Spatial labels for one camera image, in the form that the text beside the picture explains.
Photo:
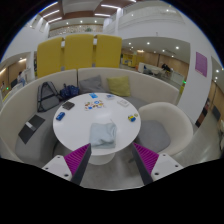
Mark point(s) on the colourful sticker sheet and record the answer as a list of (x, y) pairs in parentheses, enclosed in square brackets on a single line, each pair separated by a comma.
[(94, 105)]

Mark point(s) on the blue box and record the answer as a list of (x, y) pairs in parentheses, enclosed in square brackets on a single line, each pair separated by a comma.
[(60, 116)]

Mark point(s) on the yellow acoustic panel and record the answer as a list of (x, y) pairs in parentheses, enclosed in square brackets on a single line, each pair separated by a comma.
[(79, 51), (50, 58), (108, 51)]

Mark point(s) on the ceiling lights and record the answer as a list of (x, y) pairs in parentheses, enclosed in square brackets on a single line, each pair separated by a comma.
[(50, 14)]

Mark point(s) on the grey sofa cushion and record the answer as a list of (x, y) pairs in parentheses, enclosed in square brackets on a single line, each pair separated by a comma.
[(92, 84)]

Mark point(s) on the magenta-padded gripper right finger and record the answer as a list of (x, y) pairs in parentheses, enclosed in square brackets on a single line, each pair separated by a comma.
[(146, 159)]

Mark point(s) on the yellow blue toy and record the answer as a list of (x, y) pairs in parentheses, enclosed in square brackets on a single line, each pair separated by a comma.
[(132, 117)]

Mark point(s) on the white round armchair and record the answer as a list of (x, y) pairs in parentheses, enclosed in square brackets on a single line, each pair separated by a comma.
[(176, 120)]

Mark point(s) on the black laptop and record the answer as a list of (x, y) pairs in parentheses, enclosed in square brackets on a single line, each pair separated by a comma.
[(30, 129)]

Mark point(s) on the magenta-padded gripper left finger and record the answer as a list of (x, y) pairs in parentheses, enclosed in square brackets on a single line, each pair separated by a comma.
[(77, 160)]

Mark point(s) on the blue card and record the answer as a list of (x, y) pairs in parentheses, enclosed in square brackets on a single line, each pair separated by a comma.
[(93, 95)]

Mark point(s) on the curved beige sofa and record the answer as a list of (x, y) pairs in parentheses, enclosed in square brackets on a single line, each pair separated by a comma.
[(16, 106)]

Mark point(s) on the black wallet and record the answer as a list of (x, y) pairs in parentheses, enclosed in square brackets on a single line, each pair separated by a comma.
[(68, 105)]

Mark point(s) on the white rectangular box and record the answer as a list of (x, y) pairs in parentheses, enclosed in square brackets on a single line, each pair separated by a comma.
[(123, 103)]

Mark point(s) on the round white pedestal table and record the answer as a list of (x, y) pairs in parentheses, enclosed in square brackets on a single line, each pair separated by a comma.
[(75, 131)]

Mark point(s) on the small blue white packet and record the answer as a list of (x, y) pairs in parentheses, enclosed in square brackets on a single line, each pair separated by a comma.
[(110, 96)]

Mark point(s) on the person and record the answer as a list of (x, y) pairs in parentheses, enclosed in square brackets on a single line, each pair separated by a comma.
[(166, 67), (21, 78)]

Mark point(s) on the grey black backpack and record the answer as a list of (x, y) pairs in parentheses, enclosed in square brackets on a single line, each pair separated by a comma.
[(48, 96)]

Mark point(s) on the purple wall poster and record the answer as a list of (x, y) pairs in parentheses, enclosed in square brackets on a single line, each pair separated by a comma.
[(201, 64)]

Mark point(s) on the yellow-green sofa cushion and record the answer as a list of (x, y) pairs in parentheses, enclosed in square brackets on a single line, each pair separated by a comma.
[(119, 86)]

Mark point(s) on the dark blue bag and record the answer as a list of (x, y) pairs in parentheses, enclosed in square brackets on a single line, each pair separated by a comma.
[(69, 92)]

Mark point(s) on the grey armchair seat cushion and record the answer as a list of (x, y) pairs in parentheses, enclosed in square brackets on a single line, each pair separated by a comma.
[(153, 135)]

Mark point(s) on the light blue towel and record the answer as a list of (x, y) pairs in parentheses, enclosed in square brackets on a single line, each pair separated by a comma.
[(102, 135)]

